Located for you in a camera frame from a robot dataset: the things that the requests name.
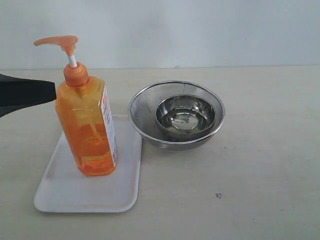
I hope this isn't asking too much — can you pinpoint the orange dish soap pump bottle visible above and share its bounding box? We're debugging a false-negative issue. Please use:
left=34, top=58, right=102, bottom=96
left=33, top=35, right=117, bottom=176

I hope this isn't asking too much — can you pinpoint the steel mesh colander bowl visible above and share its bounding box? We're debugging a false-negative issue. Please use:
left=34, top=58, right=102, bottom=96
left=128, top=80, right=226, bottom=152

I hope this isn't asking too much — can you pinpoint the small stainless steel bowl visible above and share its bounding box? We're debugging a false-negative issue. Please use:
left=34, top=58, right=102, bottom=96
left=155, top=94, right=216, bottom=141

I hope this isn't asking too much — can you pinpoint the white rectangular plastic tray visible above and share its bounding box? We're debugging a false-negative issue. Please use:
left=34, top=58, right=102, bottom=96
left=33, top=114, right=142, bottom=213

